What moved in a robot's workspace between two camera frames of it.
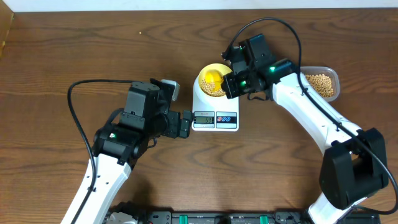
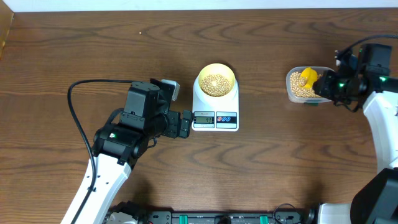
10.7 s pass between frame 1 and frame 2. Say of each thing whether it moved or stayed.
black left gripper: stayed
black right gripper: moved
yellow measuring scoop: moved
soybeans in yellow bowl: stayed
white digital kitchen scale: stayed
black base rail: stayed
